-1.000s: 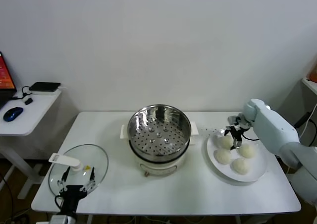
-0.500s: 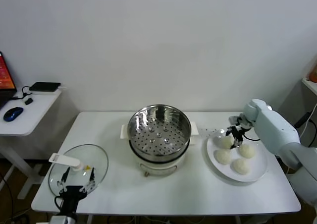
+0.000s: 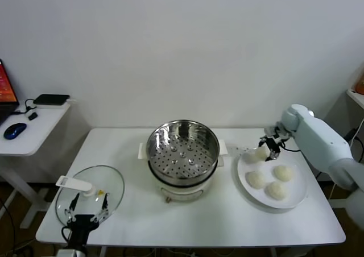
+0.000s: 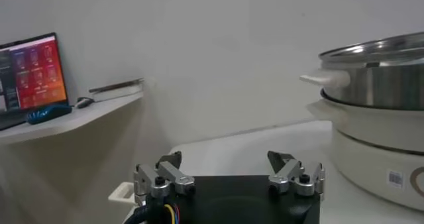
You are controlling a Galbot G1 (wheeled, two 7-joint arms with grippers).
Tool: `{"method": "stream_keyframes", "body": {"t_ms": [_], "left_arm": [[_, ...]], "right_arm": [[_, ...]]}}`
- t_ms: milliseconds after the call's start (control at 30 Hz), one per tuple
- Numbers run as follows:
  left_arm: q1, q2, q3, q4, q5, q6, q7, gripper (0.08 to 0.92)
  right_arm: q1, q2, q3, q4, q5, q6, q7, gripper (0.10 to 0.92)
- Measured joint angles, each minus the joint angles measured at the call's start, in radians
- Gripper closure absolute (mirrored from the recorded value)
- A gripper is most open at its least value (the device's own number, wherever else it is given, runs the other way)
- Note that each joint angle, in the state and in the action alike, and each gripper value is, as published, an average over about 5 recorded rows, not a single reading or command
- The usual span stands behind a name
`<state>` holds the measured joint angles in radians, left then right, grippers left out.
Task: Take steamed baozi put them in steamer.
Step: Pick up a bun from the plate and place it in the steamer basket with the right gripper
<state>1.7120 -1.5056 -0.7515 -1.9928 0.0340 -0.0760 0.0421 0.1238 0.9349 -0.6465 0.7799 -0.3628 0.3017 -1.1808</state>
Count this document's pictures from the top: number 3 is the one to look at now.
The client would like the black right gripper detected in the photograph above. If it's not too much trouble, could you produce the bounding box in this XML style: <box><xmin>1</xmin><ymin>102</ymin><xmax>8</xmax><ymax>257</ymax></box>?
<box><xmin>258</xmin><ymin>122</ymin><xmax>293</xmax><ymax>162</ymax></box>

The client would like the white round plate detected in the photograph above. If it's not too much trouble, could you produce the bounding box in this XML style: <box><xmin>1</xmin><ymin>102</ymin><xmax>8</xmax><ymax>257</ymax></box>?
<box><xmin>231</xmin><ymin>147</ymin><xmax>309</xmax><ymax>212</ymax></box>

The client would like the flat black box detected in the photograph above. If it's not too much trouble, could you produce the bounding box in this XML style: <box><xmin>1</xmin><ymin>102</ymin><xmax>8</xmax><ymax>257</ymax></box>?
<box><xmin>33</xmin><ymin>94</ymin><xmax>71</xmax><ymax>106</ymax></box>

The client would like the black cable with adapter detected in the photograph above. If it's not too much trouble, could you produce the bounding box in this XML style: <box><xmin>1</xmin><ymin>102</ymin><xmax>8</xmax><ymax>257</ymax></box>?
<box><xmin>11</xmin><ymin>98</ymin><xmax>39</xmax><ymax>121</ymax></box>

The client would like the black floor cable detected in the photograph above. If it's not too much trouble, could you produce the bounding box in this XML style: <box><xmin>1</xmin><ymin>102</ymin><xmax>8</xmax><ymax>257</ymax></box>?
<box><xmin>0</xmin><ymin>198</ymin><xmax>16</xmax><ymax>252</ymax></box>

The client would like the white power cable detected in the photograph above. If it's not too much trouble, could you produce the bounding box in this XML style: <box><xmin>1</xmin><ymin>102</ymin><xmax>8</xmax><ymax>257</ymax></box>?
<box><xmin>329</xmin><ymin>137</ymin><xmax>364</xmax><ymax>201</ymax></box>

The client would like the perforated steel steamer basket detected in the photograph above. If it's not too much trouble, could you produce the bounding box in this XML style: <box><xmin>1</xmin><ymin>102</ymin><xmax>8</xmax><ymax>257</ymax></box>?
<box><xmin>138</xmin><ymin>120</ymin><xmax>229</xmax><ymax>185</ymax></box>

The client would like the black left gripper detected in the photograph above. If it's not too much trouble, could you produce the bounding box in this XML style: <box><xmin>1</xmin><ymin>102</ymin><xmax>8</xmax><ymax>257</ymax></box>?
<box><xmin>64</xmin><ymin>193</ymin><xmax>110</xmax><ymax>241</ymax></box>

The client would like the orange object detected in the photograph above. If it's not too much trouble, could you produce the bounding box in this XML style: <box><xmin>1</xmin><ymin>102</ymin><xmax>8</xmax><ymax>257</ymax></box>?
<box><xmin>352</xmin><ymin>69</ymin><xmax>364</xmax><ymax>94</ymax></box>

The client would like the blue computer mouse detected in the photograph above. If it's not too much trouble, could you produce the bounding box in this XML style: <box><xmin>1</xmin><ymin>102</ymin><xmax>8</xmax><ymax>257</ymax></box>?
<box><xmin>3</xmin><ymin>122</ymin><xmax>28</xmax><ymax>140</ymax></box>

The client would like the black laptop with red screen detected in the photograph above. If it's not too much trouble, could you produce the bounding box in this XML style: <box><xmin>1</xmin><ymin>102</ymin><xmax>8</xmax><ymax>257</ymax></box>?
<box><xmin>0</xmin><ymin>59</ymin><xmax>20</xmax><ymax>127</ymax></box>

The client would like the glass lid with white handle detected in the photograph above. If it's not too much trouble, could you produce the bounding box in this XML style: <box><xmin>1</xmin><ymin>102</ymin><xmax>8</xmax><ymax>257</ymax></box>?
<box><xmin>55</xmin><ymin>165</ymin><xmax>125</xmax><ymax>225</ymax></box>

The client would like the white steamed baozi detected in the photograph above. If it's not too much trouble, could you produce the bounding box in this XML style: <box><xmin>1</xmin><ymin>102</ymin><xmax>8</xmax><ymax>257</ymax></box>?
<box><xmin>245</xmin><ymin>171</ymin><xmax>266</xmax><ymax>189</ymax></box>
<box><xmin>245</xmin><ymin>148</ymin><xmax>268</xmax><ymax>164</ymax></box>
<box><xmin>264</xmin><ymin>181</ymin><xmax>287</xmax><ymax>201</ymax></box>
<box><xmin>273</xmin><ymin>165</ymin><xmax>293</xmax><ymax>183</ymax></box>

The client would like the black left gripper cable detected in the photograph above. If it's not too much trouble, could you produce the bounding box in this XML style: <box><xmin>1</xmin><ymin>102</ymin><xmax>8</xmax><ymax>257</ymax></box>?
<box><xmin>60</xmin><ymin>225</ymin><xmax>72</xmax><ymax>242</ymax></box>

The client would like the white electric cooker pot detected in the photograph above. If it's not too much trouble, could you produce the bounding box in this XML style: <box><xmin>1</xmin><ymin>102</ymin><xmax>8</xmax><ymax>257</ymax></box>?
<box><xmin>147</xmin><ymin>156</ymin><xmax>225</xmax><ymax>204</ymax></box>

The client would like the black power cable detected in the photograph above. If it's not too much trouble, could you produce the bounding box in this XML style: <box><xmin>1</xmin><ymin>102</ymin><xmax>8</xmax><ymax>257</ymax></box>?
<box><xmin>315</xmin><ymin>128</ymin><xmax>359</xmax><ymax>181</ymax></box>

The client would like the white side desk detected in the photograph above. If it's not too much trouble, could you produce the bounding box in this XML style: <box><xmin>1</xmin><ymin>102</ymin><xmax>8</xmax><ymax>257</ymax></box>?
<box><xmin>0</xmin><ymin>99</ymin><xmax>73</xmax><ymax>230</ymax></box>

